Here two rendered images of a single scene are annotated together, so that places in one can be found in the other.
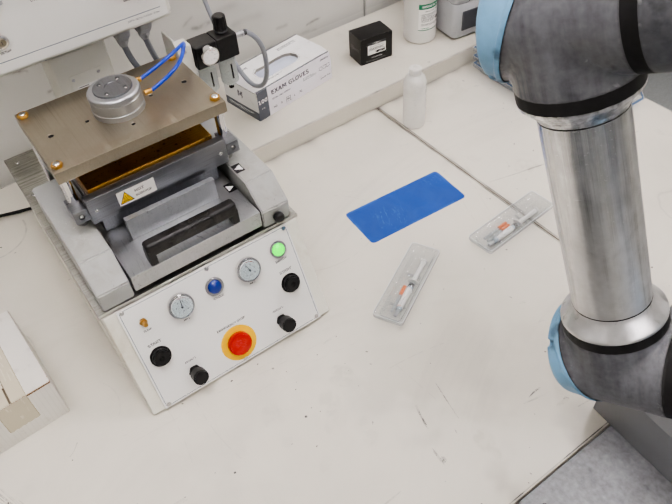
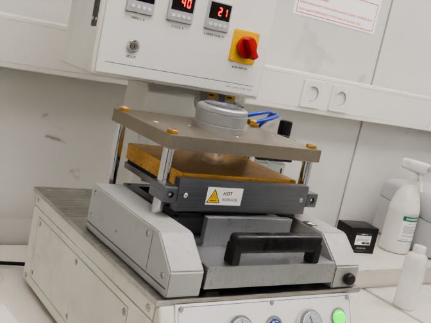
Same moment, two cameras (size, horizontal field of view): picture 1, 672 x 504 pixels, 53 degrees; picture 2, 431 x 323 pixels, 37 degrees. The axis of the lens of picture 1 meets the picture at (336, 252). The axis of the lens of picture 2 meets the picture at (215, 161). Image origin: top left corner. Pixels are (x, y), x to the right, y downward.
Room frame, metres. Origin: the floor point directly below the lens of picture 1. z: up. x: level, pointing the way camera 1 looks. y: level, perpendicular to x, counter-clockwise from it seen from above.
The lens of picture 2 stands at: (-0.09, 0.36, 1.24)
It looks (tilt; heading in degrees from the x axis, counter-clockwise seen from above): 10 degrees down; 357
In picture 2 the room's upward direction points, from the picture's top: 12 degrees clockwise
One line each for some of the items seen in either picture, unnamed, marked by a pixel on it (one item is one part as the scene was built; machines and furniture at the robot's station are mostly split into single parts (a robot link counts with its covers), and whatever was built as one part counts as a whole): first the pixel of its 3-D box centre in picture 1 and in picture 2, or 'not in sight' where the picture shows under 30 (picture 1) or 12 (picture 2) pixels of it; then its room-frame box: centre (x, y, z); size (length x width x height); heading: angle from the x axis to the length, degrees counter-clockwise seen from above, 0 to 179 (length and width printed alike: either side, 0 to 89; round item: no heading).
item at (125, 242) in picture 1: (155, 192); (217, 225); (0.84, 0.28, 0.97); 0.30 x 0.22 x 0.08; 32
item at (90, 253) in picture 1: (80, 240); (140, 234); (0.75, 0.39, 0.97); 0.25 x 0.05 x 0.07; 32
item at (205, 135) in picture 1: (132, 129); (217, 157); (0.88, 0.30, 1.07); 0.22 x 0.17 x 0.10; 122
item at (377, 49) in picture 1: (370, 43); (355, 236); (1.49, -0.13, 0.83); 0.09 x 0.06 x 0.07; 115
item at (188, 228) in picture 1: (191, 231); (276, 247); (0.72, 0.21, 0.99); 0.15 x 0.02 x 0.04; 122
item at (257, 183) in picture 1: (238, 168); (296, 236); (0.89, 0.15, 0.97); 0.26 x 0.05 x 0.07; 32
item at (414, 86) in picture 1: (414, 96); (412, 276); (1.26, -0.20, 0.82); 0.05 x 0.05 x 0.14
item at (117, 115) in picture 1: (127, 107); (214, 141); (0.92, 0.31, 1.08); 0.31 x 0.24 x 0.13; 122
